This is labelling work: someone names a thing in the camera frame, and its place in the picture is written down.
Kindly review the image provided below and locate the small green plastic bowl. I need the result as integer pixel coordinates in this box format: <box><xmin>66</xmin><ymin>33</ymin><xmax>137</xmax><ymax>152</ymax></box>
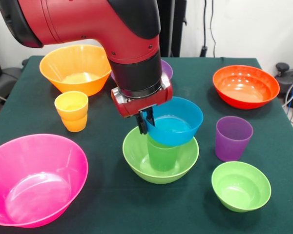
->
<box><xmin>211</xmin><ymin>161</ymin><xmax>272</xmax><ymax>213</ymax></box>

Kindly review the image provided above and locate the thin black wall cable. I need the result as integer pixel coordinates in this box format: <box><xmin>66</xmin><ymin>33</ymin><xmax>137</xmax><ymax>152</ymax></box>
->
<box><xmin>209</xmin><ymin>0</ymin><xmax>217</xmax><ymax>58</ymax></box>

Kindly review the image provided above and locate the dark green table cloth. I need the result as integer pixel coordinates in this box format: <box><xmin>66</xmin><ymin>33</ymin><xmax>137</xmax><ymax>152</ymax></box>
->
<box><xmin>0</xmin><ymin>55</ymin><xmax>293</xmax><ymax>234</ymax></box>

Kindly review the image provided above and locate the blue plastic bowl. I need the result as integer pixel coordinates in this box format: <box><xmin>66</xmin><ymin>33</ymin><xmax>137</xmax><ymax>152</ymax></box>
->
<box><xmin>146</xmin><ymin>96</ymin><xmax>204</xmax><ymax>147</ymax></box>

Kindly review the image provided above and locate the black cable with plug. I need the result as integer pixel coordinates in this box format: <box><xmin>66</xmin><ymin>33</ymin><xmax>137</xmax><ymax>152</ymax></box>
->
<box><xmin>200</xmin><ymin>0</ymin><xmax>209</xmax><ymax>58</ymax></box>

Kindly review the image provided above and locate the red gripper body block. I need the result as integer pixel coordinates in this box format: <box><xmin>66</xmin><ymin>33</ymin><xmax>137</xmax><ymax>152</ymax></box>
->
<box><xmin>113</xmin><ymin>74</ymin><xmax>174</xmax><ymax>119</ymax></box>

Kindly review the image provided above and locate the purple plastic bowl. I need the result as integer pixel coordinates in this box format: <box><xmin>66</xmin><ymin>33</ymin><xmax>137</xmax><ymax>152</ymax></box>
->
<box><xmin>111</xmin><ymin>59</ymin><xmax>174</xmax><ymax>82</ymax></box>

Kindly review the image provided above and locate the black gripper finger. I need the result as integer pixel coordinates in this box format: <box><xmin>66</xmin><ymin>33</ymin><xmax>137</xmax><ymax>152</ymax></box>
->
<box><xmin>135</xmin><ymin>111</ymin><xmax>148</xmax><ymax>136</ymax></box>
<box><xmin>145</xmin><ymin>107</ymin><xmax>157</xmax><ymax>128</ymax></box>

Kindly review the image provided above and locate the red plastic bowl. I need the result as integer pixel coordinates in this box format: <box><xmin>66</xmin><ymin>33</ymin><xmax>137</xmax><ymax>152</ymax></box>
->
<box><xmin>212</xmin><ymin>64</ymin><xmax>281</xmax><ymax>110</ymax></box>

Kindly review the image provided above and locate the tangle of floor cables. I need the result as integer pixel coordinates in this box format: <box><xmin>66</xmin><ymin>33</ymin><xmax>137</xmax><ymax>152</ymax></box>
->
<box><xmin>282</xmin><ymin>75</ymin><xmax>293</xmax><ymax>130</ymax></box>

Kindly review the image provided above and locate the orange plastic bowl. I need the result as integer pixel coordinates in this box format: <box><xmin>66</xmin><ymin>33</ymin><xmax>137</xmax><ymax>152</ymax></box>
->
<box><xmin>39</xmin><ymin>44</ymin><xmax>112</xmax><ymax>98</ymax></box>

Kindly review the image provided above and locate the large green plastic bowl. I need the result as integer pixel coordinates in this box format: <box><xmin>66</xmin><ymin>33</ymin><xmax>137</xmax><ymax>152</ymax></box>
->
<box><xmin>122</xmin><ymin>126</ymin><xmax>200</xmax><ymax>185</ymax></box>

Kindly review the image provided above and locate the large pink plastic bowl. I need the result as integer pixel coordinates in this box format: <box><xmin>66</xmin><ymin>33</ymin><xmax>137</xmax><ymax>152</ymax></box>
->
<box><xmin>0</xmin><ymin>133</ymin><xmax>89</xmax><ymax>229</ymax></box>

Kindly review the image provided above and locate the green plastic cup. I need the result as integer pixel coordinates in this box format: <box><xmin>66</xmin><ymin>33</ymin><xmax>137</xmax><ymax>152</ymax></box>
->
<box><xmin>147</xmin><ymin>134</ymin><xmax>181</xmax><ymax>172</ymax></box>

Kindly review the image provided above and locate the black pedestal leg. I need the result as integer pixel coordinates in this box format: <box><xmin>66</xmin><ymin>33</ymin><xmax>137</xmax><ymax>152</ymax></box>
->
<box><xmin>0</xmin><ymin>67</ymin><xmax>24</xmax><ymax>98</ymax></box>
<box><xmin>271</xmin><ymin>62</ymin><xmax>293</xmax><ymax>109</ymax></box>

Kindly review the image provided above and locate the purple plastic cup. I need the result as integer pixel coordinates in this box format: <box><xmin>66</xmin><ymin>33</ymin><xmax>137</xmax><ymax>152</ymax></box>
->
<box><xmin>215</xmin><ymin>116</ymin><xmax>254</xmax><ymax>162</ymax></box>

